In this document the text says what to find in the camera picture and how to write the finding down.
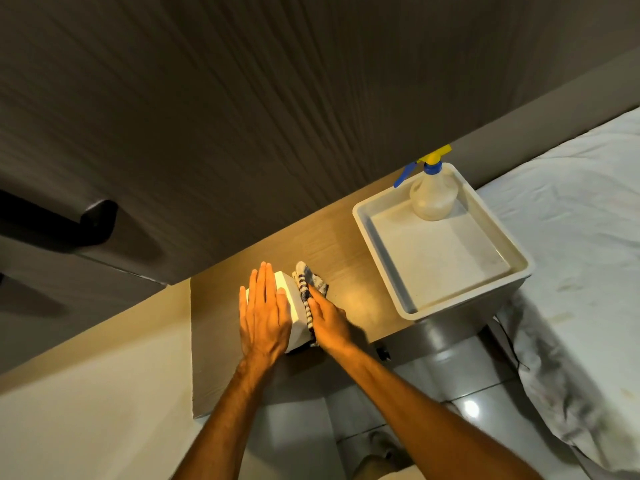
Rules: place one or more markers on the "black wall lamp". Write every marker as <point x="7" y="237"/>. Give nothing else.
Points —
<point x="75" y="224"/>

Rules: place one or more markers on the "white plastic tray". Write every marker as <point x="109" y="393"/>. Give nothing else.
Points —
<point x="440" y="259"/>

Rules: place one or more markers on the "person's right hand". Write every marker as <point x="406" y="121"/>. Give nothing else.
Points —
<point x="330" y="327"/>

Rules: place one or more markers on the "white box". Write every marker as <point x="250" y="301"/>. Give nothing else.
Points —
<point x="299" y="304"/>

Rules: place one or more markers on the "person's right fingers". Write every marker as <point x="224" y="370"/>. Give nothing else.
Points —
<point x="316" y="305"/>

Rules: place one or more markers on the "person's left forearm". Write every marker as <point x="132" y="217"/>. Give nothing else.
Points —
<point x="227" y="419"/>

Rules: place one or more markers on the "person's left hand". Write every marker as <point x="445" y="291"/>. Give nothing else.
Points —
<point x="264" y="324"/>

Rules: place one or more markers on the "person's left little finger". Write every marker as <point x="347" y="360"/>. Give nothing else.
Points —
<point x="243" y="318"/>

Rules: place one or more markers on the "bed with white sheet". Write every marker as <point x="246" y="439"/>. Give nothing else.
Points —
<point x="580" y="254"/>

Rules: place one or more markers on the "person's right forearm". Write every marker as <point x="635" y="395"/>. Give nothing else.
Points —
<point x="425" y="419"/>

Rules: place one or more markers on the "striped cleaning cloth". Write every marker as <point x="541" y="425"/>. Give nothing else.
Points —
<point x="307" y="278"/>

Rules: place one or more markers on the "wooden bedside table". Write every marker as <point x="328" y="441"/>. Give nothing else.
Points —
<point x="350" y="284"/>

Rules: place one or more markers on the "person's foot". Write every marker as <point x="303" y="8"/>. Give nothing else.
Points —
<point x="381" y="447"/>

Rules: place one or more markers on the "black plug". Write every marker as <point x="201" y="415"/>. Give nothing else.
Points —
<point x="383" y="353"/>

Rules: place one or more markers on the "person's left middle finger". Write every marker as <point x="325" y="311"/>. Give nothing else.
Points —
<point x="262" y="292"/>

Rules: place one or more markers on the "person's left thumb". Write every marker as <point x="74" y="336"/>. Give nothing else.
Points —
<point x="287" y="309"/>

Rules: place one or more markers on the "spray bottle with blue-yellow nozzle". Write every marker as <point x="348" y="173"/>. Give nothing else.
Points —
<point x="434" y="194"/>

